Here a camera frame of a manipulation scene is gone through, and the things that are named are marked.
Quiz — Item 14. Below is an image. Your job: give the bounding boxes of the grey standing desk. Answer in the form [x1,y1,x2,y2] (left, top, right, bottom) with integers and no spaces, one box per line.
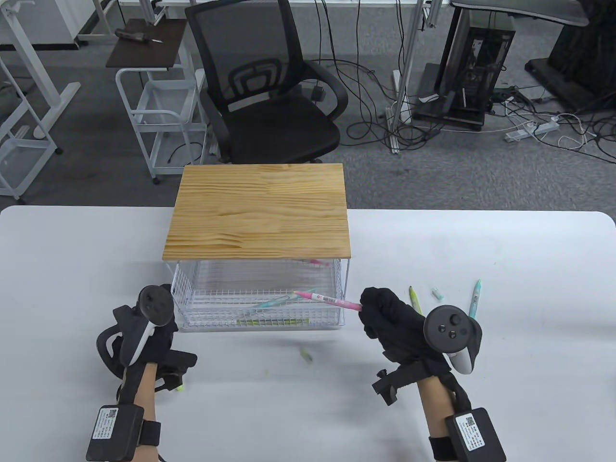
[414,0,590,133]

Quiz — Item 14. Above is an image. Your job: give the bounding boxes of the black computer tower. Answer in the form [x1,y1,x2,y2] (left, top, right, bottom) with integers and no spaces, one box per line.
[436,26,516,127]

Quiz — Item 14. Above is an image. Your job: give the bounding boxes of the white wire basket drawer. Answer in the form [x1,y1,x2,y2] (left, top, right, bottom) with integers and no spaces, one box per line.
[169,260,346,334]

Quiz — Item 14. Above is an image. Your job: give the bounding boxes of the person's right hand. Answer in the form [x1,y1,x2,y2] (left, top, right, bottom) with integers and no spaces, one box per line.
[359,287,483,407]

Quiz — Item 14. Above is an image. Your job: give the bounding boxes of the black tracking controller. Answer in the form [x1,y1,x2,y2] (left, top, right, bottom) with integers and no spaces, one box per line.
[423,306,483,375]
[95,285,175,381]

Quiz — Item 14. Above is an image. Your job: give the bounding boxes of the white power strip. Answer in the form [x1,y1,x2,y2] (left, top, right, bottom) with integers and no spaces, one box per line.
[504,120,561,143]

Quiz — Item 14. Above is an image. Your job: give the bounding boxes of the dark brown side table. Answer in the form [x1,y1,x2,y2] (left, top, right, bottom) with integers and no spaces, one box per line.
[105,18,189,69]

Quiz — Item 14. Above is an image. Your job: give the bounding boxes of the black machine base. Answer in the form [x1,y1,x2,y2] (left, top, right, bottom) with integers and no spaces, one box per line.
[525,13,616,115]

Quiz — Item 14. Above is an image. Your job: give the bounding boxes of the person's left forearm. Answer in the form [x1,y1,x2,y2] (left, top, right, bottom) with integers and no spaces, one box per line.
[120,363,159,462]

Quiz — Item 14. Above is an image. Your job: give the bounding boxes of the black floor cables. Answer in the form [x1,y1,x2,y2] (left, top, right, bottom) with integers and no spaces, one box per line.
[491,86,616,164]
[308,0,446,147]

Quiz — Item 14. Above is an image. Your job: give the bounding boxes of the person's left hand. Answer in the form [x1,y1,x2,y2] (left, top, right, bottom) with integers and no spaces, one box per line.
[96,304,198,391]

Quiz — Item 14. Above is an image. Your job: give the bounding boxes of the wooden top wire rack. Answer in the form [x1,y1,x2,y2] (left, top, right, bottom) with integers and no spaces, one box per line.
[163,163,352,303]

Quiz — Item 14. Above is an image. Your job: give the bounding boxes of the aluminium profile post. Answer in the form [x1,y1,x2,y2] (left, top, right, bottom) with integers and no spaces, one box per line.
[387,0,434,155]

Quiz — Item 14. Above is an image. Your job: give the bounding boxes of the black handled screwdriver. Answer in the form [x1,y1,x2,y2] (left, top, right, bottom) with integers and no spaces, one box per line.
[114,28,164,45]

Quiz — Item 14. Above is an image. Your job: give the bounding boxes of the person's right forearm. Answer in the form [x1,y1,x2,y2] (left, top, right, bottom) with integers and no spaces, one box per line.
[416,378,462,438]

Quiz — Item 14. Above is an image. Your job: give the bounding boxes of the black mesh office chair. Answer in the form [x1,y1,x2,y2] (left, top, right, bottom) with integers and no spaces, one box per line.
[184,0,349,164]

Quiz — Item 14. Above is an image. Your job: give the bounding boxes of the white desk leg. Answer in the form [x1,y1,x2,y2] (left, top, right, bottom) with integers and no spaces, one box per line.
[0,0,81,141]

